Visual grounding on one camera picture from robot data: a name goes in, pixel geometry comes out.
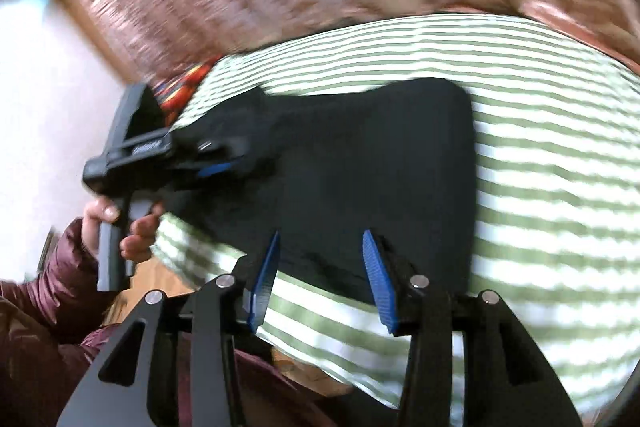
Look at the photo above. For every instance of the person's left forearm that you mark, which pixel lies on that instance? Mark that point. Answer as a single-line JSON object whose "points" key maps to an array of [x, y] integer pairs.
{"points": [[55, 272]]}

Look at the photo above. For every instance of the multicoloured checked pillow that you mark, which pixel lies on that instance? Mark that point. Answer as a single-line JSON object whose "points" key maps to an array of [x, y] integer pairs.
{"points": [[180, 94]]}

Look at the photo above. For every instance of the green checked bed sheet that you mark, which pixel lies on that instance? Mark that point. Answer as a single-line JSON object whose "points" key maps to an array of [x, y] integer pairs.
{"points": [[550, 207]]}

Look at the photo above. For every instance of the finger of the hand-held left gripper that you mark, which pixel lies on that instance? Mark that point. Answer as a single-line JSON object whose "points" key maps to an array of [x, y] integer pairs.
{"points": [[217, 168], [225, 149]]}

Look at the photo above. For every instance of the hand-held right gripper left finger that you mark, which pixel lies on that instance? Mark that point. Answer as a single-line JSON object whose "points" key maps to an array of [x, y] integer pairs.
{"points": [[262, 279]]}

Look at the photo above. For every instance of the black pants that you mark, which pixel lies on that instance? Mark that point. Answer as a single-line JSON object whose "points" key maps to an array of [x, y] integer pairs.
{"points": [[350, 167]]}

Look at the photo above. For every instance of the brown bed frame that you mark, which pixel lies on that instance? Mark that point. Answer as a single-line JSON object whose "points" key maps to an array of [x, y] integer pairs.
{"points": [[575, 27]]}

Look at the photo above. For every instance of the person's left hand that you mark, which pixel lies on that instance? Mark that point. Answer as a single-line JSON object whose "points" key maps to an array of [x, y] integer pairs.
{"points": [[142, 232]]}

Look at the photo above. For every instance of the person's maroon jacket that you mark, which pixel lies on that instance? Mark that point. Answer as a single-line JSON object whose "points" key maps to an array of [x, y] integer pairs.
{"points": [[30, 382]]}

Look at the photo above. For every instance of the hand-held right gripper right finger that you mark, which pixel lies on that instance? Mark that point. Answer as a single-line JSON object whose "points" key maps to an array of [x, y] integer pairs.
{"points": [[377, 282]]}

